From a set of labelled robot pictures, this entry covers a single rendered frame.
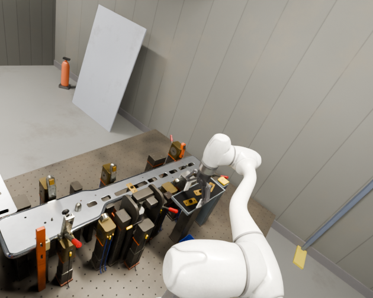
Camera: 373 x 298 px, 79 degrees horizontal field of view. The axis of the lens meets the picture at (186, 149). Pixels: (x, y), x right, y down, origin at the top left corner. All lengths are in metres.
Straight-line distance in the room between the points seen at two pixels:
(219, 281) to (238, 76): 2.55
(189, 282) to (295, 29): 2.55
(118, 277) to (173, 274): 0.93
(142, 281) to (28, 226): 0.68
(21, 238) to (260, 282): 1.00
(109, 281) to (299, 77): 2.46
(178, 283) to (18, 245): 0.83
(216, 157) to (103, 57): 3.09
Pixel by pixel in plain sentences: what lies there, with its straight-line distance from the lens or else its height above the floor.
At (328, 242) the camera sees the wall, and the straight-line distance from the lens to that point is 3.39.
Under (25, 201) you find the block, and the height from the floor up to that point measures 0.98.
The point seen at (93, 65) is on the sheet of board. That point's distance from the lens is 4.03.
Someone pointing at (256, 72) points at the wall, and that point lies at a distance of 2.86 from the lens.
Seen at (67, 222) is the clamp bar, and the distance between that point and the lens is 1.08.
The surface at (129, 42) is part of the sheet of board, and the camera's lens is 3.57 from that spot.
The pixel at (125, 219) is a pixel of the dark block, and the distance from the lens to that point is 1.20.
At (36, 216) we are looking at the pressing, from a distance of 1.35.
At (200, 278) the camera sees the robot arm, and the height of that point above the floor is 1.56.
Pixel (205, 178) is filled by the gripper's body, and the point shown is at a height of 1.38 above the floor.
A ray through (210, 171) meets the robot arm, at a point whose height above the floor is 1.44.
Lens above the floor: 2.07
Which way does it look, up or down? 32 degrees down
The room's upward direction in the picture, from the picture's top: 23 degrees clockwise
